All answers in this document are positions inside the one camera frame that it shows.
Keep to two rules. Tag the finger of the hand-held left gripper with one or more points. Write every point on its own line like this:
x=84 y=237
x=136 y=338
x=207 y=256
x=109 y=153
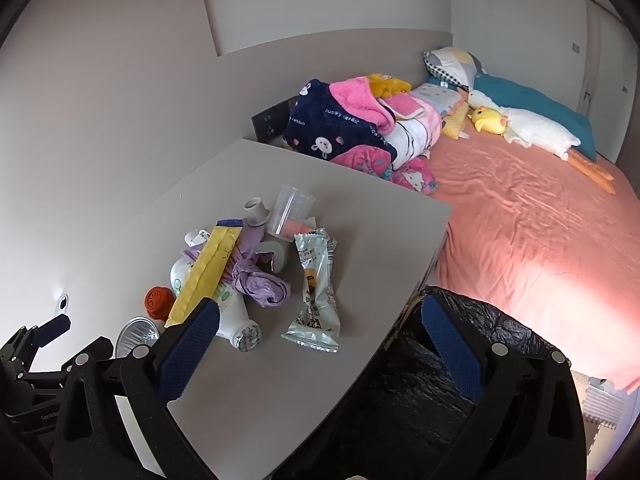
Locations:
x=52 y=327

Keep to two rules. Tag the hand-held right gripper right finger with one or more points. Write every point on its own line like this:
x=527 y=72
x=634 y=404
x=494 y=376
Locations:
x=450 y=350

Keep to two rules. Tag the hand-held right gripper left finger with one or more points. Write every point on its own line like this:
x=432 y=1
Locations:
x=192 y=345

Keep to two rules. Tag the orange bottle cap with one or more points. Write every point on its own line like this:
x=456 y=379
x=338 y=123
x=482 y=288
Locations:
x=159 y=302

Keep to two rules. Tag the bin with black liner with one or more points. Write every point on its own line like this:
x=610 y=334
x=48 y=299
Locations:
x=395 y=390

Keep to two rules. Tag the purple plastic bag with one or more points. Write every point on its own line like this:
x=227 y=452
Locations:
x=260 y=282

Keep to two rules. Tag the pink box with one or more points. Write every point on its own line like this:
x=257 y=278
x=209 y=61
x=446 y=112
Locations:
x=295 y=223

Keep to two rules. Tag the white plastic bottle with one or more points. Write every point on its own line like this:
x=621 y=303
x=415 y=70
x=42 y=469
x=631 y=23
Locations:
x=232 y=317

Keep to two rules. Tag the foil baking cup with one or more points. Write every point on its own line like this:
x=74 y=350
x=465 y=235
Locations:
x=134 y=337

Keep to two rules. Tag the yellow snack packet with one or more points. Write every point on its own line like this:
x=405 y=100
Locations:
x=205 y=270

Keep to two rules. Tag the silver snack packet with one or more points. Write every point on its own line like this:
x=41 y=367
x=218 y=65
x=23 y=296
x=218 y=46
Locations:
x=312 y=300

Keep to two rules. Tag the pink bed sheet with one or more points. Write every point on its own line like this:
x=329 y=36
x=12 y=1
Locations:
x=525 y=235

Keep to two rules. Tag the white round plastic plug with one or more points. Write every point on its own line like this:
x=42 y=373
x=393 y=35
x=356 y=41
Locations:
x=256 y=212

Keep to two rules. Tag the pastel foam floor mat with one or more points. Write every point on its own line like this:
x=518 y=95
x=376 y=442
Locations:
x=600 y=410

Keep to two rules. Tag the clear plastic cup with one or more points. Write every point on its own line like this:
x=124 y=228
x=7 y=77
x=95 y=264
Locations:
x=290 y=205

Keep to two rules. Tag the pink cartoon print blanket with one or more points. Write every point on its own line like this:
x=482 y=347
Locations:
x=395 y=170

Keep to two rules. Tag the yellow striped plush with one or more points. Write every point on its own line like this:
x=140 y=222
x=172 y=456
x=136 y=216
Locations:
x=455 y=122

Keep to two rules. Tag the white and pink folded blanket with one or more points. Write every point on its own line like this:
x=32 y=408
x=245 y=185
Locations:
x=415 y=125

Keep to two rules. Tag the yellow duck plush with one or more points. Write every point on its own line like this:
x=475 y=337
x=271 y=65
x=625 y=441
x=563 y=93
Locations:
x=487 y=120

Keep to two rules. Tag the white goose plush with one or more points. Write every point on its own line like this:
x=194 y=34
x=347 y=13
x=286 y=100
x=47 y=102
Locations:
x=530 y=130

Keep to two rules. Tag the light patterned pillow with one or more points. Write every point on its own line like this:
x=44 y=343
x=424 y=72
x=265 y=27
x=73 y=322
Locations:
x=440 y=96

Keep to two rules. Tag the navy rabbit print blanket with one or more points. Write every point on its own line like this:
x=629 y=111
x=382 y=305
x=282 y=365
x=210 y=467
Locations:
x=320 y=125

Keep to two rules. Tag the pink fleece blanket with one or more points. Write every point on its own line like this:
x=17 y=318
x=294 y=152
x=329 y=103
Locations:
x=360 y=97

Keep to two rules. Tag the small yellow plush toy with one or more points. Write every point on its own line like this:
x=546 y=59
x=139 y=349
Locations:
x=385 y=85

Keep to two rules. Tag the patchwork pillow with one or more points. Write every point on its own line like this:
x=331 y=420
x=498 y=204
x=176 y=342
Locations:
x=452 y=65

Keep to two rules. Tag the grey bed headboard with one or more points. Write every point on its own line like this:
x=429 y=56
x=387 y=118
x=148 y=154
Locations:
x=350 y=55

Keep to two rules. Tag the beige door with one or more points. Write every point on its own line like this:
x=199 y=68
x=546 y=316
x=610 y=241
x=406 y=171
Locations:
x=607 y=55

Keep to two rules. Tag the dark wall socket panel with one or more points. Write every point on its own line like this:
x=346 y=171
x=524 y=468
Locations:
x=272 y=122

